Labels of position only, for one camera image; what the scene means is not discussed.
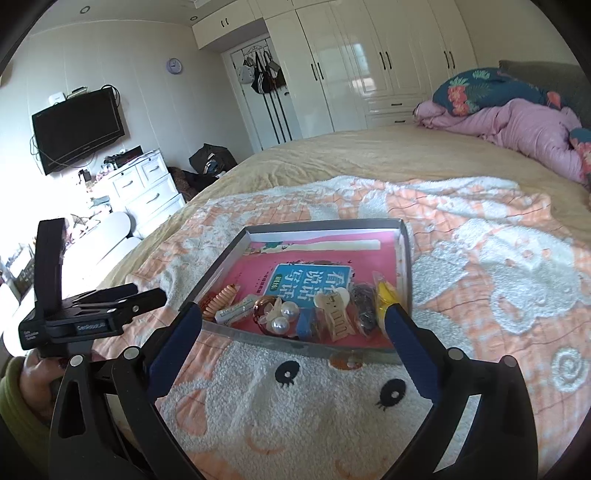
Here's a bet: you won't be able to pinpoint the orange and white blanket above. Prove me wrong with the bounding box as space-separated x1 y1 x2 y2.
92 175 591 480

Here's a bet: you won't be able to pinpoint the dark clothes pile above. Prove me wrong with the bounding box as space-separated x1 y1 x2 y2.
168 166 204 201

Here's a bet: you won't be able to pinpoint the small blue box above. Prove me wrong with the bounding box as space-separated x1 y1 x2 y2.
295 308 319 340

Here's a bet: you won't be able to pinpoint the yellow packet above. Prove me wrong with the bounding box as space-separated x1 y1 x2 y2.
373 272 398 335

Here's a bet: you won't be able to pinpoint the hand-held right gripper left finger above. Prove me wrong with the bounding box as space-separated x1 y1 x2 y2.
48 300 204 480

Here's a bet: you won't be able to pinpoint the person's left forearm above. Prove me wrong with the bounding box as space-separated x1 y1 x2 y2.
0 357 51 444

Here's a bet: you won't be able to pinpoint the black hair ties packet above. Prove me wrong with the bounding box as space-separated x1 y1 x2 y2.
349 284 382 342

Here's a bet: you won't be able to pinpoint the pink quilt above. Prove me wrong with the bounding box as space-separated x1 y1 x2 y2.
413 99 591 185

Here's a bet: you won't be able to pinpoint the dark blue floral pillow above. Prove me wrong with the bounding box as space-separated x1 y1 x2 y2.
568 127 591 188
431 68 561 116

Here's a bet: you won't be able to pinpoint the black set-top box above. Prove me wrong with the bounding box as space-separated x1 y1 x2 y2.
113 145 144 164

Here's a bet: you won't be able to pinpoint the dark bag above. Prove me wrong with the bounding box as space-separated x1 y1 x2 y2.
189 144 238 178

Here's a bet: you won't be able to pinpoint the peach ribbed hair claw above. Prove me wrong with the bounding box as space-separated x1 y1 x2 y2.
198 285 242 322

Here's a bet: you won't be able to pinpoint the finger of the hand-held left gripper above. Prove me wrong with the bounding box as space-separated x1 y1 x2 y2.
69 289 167 321
88 283 139 303

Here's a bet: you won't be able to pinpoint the white wardrobe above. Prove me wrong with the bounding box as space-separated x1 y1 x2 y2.
191 0 478 139

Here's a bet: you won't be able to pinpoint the grey headboard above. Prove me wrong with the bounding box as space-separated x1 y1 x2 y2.
499 59 591 127

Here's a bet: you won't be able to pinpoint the black wall television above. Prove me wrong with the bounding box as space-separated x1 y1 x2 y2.
31 89 126 176

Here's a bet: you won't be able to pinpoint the person's left hand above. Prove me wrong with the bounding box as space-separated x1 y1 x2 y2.
21 353 68 421

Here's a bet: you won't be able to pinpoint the white dresser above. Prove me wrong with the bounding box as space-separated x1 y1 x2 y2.
90 150 185 227

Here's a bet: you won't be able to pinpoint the white round table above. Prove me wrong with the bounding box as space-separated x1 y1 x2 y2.
60 211 144 273

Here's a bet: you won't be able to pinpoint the yellow bedsheet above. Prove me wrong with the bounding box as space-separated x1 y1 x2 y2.
95 124 591 287

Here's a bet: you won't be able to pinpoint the pink book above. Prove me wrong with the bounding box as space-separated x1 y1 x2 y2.
231 237 402 349

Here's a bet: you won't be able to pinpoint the pearl hair tie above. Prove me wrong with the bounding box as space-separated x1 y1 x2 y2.
252 295 301 340

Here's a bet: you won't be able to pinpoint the white door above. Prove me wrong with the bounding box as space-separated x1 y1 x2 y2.
222 44 305 151

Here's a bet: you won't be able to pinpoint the cream hair clip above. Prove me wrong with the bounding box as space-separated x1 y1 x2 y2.
314 286 352 344

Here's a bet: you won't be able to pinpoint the shallow grey cardboard box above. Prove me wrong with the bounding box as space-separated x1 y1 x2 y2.
182 218 413 365

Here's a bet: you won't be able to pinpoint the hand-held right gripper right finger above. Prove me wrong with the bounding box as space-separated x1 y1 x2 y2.
385 302 539 480

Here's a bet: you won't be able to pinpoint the white small tube packet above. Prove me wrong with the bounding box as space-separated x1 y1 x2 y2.
215 296 257 325

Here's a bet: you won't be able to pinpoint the hanging bags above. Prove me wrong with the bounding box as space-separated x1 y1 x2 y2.
238 51 287 95

